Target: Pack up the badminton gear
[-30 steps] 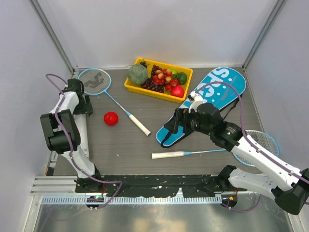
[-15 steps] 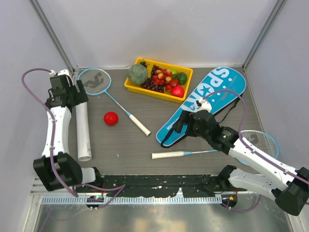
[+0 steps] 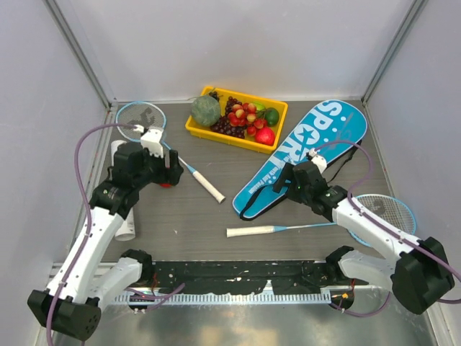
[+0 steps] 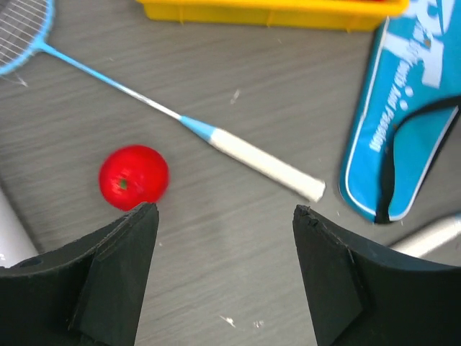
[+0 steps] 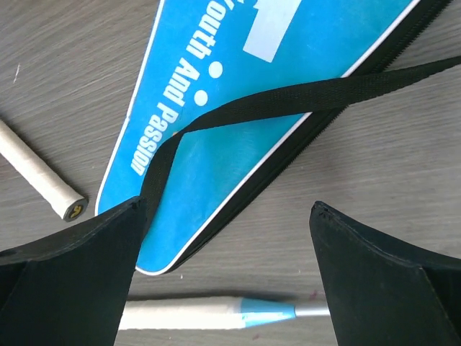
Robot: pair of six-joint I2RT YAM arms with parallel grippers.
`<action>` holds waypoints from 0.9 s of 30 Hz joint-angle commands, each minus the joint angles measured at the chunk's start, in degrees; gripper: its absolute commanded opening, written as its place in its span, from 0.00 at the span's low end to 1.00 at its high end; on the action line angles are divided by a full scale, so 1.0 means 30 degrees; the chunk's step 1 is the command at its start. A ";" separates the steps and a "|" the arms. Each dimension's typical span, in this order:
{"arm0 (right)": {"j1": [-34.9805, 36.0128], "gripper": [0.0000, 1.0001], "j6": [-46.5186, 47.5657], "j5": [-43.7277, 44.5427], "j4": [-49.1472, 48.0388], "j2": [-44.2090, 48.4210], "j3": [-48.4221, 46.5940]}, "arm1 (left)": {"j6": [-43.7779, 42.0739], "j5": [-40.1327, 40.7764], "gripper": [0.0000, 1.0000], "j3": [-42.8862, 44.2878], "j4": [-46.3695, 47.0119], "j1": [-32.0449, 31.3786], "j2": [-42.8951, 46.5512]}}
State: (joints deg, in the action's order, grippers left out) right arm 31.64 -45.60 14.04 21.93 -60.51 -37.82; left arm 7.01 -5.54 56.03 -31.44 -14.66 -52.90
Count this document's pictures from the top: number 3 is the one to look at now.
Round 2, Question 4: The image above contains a white slotted cable duct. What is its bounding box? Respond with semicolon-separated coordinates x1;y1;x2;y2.
111;291;332;306

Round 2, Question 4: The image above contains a green melon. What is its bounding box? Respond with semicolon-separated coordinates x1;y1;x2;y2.
191;95;221;126

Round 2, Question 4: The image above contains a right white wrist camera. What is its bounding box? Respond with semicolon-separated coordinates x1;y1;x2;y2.
307;148;328;174

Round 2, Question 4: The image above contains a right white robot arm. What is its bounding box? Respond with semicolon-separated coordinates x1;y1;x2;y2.
273;161;455;314

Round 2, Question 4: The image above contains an aluminium frame post left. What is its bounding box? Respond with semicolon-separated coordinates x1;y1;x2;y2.
43;1;117;110

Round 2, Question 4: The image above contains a blue racket cover bag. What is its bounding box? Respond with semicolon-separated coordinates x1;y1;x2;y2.
232;99;368;221

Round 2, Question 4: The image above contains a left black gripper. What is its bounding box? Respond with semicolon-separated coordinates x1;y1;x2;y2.
133;145;182;190

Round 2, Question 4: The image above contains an aluminium frame post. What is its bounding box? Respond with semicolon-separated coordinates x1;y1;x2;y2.
43;1;117;110
361;0;428;107

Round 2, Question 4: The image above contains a blue racket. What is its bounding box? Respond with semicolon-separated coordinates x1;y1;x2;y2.
115;101;225;203
226;194;416;238

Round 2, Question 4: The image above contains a red apple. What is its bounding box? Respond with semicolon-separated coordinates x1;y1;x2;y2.
254;127;275;146

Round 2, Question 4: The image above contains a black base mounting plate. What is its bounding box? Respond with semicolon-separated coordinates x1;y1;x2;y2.
133;259;370;295

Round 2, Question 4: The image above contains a red cherry bunch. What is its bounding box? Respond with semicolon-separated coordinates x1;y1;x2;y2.
233;102;267;137

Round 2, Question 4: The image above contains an aluminium frame post right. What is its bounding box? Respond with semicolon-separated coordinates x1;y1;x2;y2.
361;0;428;107

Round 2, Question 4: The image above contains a white shuttlecock tube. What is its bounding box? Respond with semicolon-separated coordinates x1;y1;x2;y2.
110;140;135;241

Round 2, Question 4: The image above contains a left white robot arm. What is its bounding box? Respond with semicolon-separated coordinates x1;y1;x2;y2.
27;142;184;342

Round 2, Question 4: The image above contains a green lime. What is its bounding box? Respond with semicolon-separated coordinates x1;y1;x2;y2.
264;107;279;127

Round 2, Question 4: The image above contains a dark purple grape bunch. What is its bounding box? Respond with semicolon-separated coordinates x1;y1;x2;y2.
210;96;247;139

